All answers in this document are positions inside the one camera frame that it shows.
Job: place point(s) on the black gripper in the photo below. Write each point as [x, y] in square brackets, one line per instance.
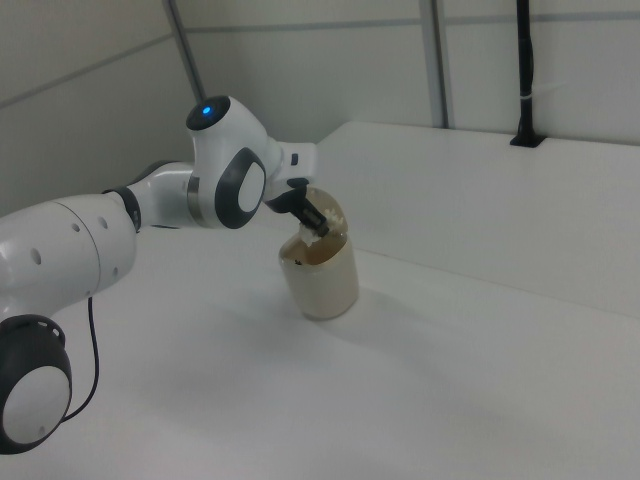
[290, 200]

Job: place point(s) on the white paper trash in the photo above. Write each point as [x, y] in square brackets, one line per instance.
[314, 236]

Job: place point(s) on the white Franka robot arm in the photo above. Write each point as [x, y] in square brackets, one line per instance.
[90, 250]

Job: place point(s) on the small cream bin with lid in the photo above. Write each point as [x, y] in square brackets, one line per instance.
[325, 285]

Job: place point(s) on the grey partition corner post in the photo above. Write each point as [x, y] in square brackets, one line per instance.
[187, 50]

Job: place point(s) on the black camera pole with clamp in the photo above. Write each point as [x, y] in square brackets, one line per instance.
[526, 75]

